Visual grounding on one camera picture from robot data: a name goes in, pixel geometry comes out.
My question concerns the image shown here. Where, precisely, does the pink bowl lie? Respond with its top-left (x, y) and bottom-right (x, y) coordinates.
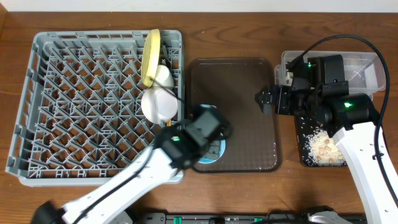
top-left (141, 87), bottom-right (178, 124)

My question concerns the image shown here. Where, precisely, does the white cup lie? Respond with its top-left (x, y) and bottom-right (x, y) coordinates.
top-left (152, 65), bottom-right (174, 90)

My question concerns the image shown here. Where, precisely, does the yellow plate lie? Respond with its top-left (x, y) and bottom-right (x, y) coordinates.
top-left (141, 29), bottom-right (161, 87)

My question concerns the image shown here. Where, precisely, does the light blue bowl with rice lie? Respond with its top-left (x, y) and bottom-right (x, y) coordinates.
top-left (198, 134), bottom-right (226, 164)

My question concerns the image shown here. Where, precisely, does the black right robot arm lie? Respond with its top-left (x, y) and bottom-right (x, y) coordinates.
top-left (254, 84), bottom-right (397, 223)

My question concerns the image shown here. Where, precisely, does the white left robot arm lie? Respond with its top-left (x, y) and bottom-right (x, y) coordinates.
top-left (31, 128), bottom-right (223, 223)

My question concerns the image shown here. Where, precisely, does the grey plastic dishwasher rack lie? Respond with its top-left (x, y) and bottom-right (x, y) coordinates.
top-left (5, 30), bottom-right (184, 187)

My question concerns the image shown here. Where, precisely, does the dark brown serving tray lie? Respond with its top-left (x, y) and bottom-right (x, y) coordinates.
top-left (187, 58), bottom-right (282, 174)

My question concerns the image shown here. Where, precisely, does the black plastic tray bin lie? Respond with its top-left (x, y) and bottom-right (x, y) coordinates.
top-left (295, 116), bottom-right (347, 167)

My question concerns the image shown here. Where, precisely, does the spilled rice pile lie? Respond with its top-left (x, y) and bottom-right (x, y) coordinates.
top-left (302, 128), bottom-right (346, 167)

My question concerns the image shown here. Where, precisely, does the clear plastic bin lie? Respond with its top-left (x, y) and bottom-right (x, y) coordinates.
top-left (274, 50), bottom-right (386, 98)

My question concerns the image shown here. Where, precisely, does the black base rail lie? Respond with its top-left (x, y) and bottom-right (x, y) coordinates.
top-left (133, 205), bottom-right (367, 224)

